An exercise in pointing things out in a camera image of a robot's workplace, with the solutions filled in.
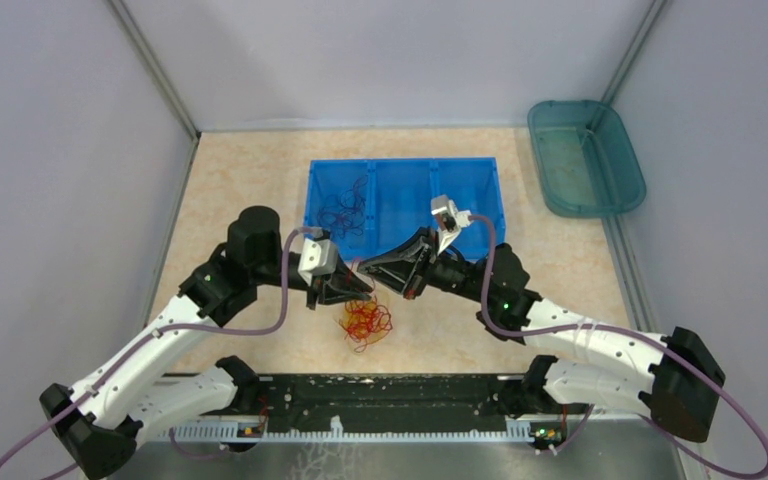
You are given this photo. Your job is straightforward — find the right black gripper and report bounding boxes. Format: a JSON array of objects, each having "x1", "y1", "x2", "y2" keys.
[{"x1": 358, "y1": 225, "x2": 492, "y2": 304}]

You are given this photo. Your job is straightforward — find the yellow wire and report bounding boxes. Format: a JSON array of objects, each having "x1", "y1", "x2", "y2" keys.
[{"x1": 337, "y1": 301, "x2": 392, "y2": 354}]

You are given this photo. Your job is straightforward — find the purple thin wires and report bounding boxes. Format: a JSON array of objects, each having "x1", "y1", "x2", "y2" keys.
[{"x1": 316, "y1": 175, "x2": 370, "y2": 240}]

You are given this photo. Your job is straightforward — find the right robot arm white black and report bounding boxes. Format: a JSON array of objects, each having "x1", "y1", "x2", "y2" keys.
[{"x1": 359, "y1": 228, "x2": 725, "y2": 443}]

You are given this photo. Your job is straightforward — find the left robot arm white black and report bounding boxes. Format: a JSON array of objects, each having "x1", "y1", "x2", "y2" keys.
[{"x1": 40, "y1": 206, "x2": 372, "y2": 479}]

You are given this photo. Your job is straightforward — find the blue three-compartment plastic bin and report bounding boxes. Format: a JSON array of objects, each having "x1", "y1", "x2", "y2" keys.
[{"x1": 304, "y1": 157, "x2": 506, "y2": 262}]

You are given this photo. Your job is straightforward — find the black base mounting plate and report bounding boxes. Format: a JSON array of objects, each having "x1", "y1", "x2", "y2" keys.
[{"x1": 196, "y1": 372, "x2": 591, "y2": 436}]

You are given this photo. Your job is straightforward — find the teal translucent plastic tub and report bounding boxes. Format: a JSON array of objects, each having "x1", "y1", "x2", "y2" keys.
[{"x1": 527, "y1": 100, "x2": 647, "y2": 219}]

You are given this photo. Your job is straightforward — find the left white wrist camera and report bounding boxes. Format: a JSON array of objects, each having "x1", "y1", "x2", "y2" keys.
[{"x1": 297, "y1": 227, "x2": 339, "y2": 285}]

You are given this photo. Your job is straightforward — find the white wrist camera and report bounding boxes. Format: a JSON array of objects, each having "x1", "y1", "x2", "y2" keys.
[
  {"x1": 430, "y1": 195, "x2": 472, "y2": 254},
  {"x1": 297, "y1": 227, "x2": 339, "y2": 285}
]

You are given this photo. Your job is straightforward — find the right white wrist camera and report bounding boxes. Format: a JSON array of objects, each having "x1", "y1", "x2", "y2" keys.
[{"x1": 430, "y1": 195, "x2": 472, "y2": 254}]

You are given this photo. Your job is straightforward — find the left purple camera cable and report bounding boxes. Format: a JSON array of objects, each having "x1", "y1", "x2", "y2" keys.
[{"x1": 0, "y1": 226, "x2": 332, "y2": 480}]

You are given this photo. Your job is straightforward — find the purple camera cable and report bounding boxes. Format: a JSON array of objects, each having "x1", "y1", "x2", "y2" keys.
[
  {"x1": 466, "y1": 213, "x2": 768, "y2": 480},
  {"x1": 0, "y1": 226, "x2": 332, "y2": 480}
]

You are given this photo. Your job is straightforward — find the aluminium frame rail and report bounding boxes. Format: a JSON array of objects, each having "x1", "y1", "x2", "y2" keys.
[{"x1": 97, "y1": 374, "x2": 698, "y2": 420}]

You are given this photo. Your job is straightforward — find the white cable duct strip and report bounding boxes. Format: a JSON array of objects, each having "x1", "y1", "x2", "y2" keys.
[{"x1": 174, "y1": 416, "x2": 535, "y2": 445}]

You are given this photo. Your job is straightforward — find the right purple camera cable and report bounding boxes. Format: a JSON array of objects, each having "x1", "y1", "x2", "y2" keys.
[{"x1": 466, "y1": 213, "x2": 768, "y2": 480}]

